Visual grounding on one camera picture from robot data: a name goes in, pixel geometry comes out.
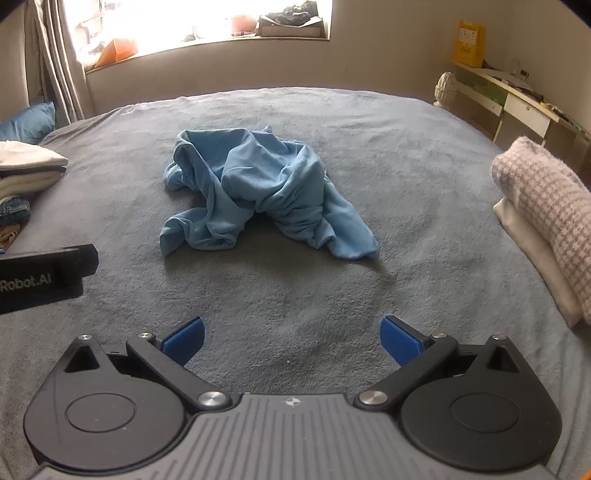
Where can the grey bed blanket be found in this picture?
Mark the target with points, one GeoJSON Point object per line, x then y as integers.
{"type": "Point", "coordinates": [323, 286]}

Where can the folded blue jeans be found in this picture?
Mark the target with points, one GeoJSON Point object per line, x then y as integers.
{"type": "Point", "coordinates": [14, 210]}

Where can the yellow box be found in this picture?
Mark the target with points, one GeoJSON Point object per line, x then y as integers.
{"type": "Point", "coordinates": [468, 41]}

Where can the blue pillow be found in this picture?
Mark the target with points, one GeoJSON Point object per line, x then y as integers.
{"type": "Point", "coordinates": [27, 122]}

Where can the folded beige pants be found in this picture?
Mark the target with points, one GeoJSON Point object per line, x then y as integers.
{"type": "Point", "coordinates": [7, 237]}

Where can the cream folded cloth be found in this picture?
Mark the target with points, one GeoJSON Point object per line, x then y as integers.
{"type": "Point", "coordinates": [531, 244]}

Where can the pink checked folded sweater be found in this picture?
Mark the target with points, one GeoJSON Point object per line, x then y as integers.
{"type": "Point", "coordinates": [549, 194]}

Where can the cream desk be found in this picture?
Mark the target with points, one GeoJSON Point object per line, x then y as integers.
{"type": "Point", "coordinates": [526, 108]}

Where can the grey curtain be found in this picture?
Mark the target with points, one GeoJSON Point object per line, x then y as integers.
{"type": "Point", "coordinates": [55, 55]}

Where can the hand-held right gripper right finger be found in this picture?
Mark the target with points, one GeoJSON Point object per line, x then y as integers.
{"type": "Point", "coordinates": [399, 339]}

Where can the orange bag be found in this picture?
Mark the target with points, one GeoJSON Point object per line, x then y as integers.
{"type": "Point", "coordinates": [117, 50]}

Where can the light blue t-shirt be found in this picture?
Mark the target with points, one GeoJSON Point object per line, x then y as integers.
{"type": "Point", "coordinates": [258, 184]}

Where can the white folded garment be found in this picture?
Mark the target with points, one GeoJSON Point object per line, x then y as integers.
{"type": "Point", "coordinates": [27, 159]}

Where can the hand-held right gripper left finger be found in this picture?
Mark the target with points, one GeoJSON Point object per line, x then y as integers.
{"type": "Point", "coordinates": [184, 341]}

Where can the cardboard box with dark clothes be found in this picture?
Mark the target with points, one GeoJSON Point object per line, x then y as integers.
{"type": "Point", "coordinates": [288, 23]}

